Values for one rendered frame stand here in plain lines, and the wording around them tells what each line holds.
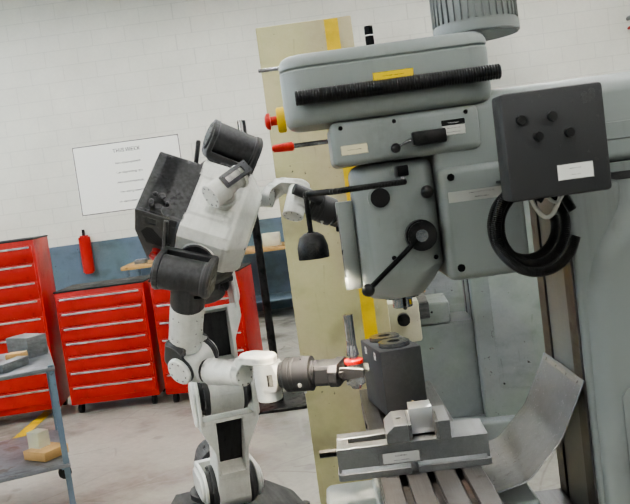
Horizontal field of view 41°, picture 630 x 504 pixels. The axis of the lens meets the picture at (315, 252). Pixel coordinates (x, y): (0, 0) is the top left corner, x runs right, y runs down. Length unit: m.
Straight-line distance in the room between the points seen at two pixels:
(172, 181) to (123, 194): 9.01
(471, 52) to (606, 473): 0.98
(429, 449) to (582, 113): 0.81
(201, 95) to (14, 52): 2.47
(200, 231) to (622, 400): 1.09
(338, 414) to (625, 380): 2.09
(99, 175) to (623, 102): 9.74
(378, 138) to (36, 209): 9.87
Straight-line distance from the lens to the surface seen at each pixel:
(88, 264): 11.27
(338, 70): 1.88
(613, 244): 1.94
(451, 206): 1.90
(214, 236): 2.17
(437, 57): 1.91
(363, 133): 1.88
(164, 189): 2.24
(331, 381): 2.05
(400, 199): 1.91
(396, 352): 2.36
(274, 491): 3.00
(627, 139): 2.02
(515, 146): 1.67
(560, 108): 1.70
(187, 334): 2.22
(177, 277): 2.11
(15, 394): 7.15
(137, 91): 11.28
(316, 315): 3.76
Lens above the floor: 1.61
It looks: 5 degrees down
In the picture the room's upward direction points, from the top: 8 degrees counter-clockwise
